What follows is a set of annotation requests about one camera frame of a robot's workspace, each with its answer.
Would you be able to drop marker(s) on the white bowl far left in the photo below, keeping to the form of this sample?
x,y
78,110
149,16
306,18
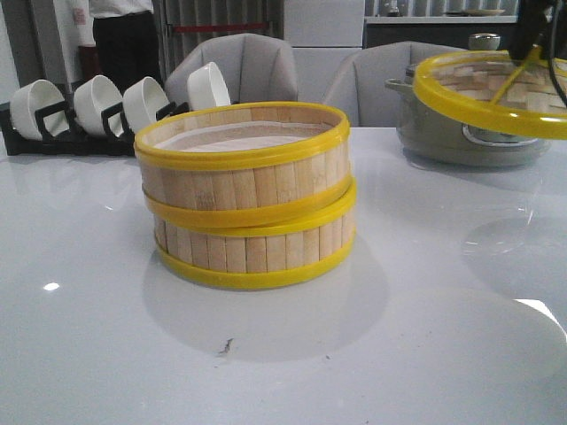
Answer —
x,y
26,101

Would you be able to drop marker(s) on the person in white shirt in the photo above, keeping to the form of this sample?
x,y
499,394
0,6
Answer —
x,y
127,42

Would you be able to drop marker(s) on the grey-green electric cooking pot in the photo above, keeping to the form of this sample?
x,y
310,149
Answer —
x,y
432,135

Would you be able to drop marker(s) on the bamboo steamer basket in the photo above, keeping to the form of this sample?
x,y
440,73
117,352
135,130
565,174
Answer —
x,y
245,188
265,257

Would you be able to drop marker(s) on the white bowl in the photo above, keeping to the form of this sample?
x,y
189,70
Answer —
x,y
26,101
142,101
207,88
90,99

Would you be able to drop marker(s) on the white cabinet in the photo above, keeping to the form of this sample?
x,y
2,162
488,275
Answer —
x,y
321,34

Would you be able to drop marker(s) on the glass pot lid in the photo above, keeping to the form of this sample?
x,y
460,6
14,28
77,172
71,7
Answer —
x,y
485,42

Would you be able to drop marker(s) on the black bowl rack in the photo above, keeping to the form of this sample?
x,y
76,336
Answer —
x,y
62,133

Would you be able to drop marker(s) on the white bowl rightmost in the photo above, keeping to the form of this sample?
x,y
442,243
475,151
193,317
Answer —
x,y
207,88

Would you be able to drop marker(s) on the white paper liner left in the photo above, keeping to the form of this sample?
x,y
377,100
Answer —
x,y
244,136

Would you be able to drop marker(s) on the woven bamboo steamer lid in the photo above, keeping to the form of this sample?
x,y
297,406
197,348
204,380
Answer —
x,y
487,89

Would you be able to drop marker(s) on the grey chair left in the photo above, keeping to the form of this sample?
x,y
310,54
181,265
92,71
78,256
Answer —
x,y
256,68

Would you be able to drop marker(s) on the grey chair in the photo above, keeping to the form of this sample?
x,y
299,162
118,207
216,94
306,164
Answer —
x,y
256,68
358,86

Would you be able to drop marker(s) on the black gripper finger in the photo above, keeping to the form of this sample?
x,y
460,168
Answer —
x,y
531,29

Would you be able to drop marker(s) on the grey chair right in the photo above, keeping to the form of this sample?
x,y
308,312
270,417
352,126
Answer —
x,y
358,86

